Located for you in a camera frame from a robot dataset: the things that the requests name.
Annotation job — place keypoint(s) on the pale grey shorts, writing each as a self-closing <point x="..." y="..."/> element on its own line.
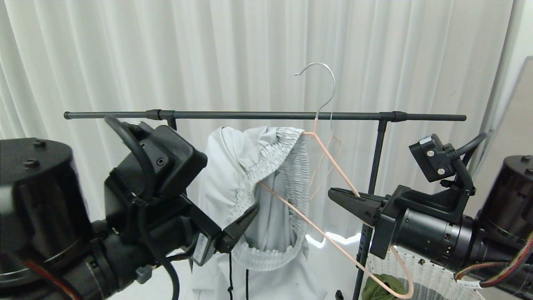
<point x="220" y="175"/>

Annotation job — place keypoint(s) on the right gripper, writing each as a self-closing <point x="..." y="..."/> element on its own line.
<point x="429" y="237"/>

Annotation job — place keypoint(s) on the green printed garment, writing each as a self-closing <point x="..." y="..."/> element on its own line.
<point x="381" y="289"/>

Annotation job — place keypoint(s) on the white curtain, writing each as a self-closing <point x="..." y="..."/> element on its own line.
<point x="125" y="62"/>

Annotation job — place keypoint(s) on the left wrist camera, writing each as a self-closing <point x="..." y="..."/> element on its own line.
<point x="175" y="162"/>

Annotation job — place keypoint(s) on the pink clothes hanger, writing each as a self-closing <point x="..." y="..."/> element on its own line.
<point x="329" y="157"/>
<point x="332" y="127"/>

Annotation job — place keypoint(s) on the white laundry basket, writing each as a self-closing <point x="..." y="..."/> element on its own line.
<point x="424" y="275"/>

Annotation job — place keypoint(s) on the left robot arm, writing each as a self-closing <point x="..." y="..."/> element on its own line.
<point x="41" y="200"/>

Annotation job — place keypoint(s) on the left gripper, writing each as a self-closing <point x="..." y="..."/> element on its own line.
<point x="166" y="233"/>

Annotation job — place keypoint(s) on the black clothes rack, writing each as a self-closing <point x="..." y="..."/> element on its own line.
<point x="250" y="115"/>

